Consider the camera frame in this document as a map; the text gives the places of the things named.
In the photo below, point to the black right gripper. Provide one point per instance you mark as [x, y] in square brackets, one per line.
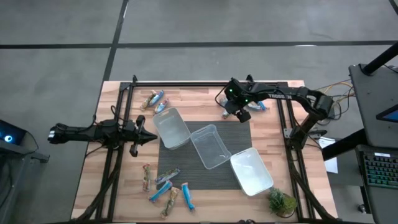
[236, 96]

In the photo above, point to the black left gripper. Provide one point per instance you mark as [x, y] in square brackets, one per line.
[132, 133]

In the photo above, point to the silver red granola bar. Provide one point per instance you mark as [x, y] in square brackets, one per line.
[225, 114]

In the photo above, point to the bright blue granola bar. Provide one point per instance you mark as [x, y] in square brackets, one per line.
[262, 105]
[160, 191]

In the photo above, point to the blue red granola bar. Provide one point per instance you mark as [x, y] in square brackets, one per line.
[161, 106]

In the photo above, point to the green orange granola bar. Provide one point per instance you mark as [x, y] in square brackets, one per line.
[147, 100]

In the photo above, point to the dark blue granola bar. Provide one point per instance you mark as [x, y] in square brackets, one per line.
[167, 175]

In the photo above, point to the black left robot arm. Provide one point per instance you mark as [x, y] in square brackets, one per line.
[81, 133]

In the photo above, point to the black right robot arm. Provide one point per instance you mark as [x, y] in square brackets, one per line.
[298, 93]

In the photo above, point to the red green granola bar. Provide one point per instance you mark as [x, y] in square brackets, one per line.
[146, 177]

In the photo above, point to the yellow green granola bar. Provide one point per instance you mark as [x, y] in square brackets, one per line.
[170, 202]

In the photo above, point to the frosted white plastic bin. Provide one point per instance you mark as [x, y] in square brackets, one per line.
[171, 130]

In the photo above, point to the clear plastic bin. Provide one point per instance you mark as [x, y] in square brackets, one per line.
[211, 149]

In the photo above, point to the grey woven mat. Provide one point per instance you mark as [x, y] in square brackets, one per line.
[217, 180]

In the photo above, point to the white paper sheet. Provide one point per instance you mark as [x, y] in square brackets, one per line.
[329, 161]

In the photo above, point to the small potted green plant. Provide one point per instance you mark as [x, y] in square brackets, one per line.
[280, 202]

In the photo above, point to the black stand beam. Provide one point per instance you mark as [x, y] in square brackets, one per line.
[342, 145]

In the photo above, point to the dark grey desk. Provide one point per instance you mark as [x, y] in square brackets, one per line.
[370, 102]

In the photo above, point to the black computer blue light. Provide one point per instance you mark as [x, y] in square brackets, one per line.
[9, 135]

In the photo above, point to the grey metal cart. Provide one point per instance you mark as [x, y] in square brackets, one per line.
[12, 186]

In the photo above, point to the black stand pole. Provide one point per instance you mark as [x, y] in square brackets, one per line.
[381, 59]

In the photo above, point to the blue screen tablet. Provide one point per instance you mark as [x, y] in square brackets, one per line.
[388, 115]

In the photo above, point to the backlit black keyboard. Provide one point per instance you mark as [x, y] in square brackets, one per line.
[381, 171]

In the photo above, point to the black caster wheel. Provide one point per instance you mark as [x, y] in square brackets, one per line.
[362, 208]

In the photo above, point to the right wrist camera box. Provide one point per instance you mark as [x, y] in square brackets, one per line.
[243, 116]

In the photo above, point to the black aluminium frame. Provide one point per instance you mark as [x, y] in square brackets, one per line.
[202, 84]

